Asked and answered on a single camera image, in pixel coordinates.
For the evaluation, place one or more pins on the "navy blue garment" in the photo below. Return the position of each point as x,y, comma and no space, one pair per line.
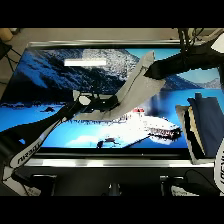
210,123

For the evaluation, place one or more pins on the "black garment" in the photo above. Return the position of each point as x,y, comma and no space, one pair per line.
192,133

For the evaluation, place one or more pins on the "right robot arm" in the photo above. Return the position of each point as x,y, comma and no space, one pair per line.
200,56

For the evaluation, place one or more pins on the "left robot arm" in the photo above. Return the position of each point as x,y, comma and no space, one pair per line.
32,136

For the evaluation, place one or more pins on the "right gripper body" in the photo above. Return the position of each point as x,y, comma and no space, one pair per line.
157,70

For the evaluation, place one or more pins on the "silver frame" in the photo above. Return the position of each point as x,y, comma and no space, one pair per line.
116,162

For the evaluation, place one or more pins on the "grey shirt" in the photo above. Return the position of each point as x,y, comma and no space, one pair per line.
140,89

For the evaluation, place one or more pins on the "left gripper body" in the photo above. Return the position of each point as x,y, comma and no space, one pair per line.
104,102

